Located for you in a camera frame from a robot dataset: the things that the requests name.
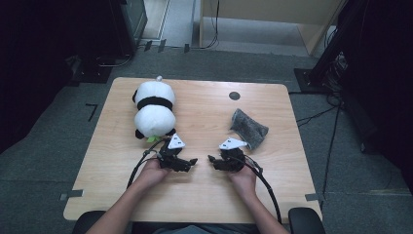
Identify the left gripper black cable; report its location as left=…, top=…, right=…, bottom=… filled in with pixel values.
left=126, top=137, right=170, bottom=189

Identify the person's right hand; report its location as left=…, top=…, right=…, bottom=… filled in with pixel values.
left=227, top=164, right=260, bottom=200

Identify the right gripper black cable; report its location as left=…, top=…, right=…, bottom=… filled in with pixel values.
left=240, top=154, right=282, bottom=225

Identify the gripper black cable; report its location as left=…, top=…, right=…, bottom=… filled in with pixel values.
left=240, top=154, right=282, bottom=225
left=126, top=137, right=170, bottom=189

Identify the black angled floor tape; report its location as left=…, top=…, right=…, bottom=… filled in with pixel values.
left=85, top=102, right=99, bottom=123

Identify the grey cloth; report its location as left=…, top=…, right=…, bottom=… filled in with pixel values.
left=229, top=107, right=270, bottom=151

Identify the long black floor cable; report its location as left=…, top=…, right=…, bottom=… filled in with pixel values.
left=320, top=103, right=342, bottom=196

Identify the black metal stand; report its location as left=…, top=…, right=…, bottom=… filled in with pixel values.
left=293, top=0, right=361, bottom=96

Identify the black monitor cabinet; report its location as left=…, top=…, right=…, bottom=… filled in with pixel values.
left=110, top=0, right=149, bottom=58

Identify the black chair armrest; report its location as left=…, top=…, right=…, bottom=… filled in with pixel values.
left=287, top=207, right=326, bottom=234
left=71, top=210, right=106, bottom=234

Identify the black floor base plate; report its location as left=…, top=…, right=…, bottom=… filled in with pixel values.
left=69, top=55, right=114, bottom=86

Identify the grey floor tape strip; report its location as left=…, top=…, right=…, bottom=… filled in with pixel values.
left=305, top=192, right=325, bottom=203
left=59, top=189, right=85, bottom=202

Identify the hanging black cable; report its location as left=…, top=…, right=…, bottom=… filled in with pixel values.
left=201, top=0, right=220, bottom=50

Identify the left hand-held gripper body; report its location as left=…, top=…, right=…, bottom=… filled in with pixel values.
left=157, top=133, right=187, bottom=173

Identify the person's left hand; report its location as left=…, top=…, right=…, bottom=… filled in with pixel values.
left=137, top=157, right=172, bottom=191

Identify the person's lap clothing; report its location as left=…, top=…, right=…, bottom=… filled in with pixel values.
left=131, top=222, right=261, bottom=234

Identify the panda plush toy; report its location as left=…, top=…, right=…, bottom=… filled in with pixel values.
left=131, top=75, right=178, bottom=144

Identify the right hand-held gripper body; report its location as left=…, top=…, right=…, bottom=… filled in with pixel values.
left=218, top=136, right=248, bottom=173

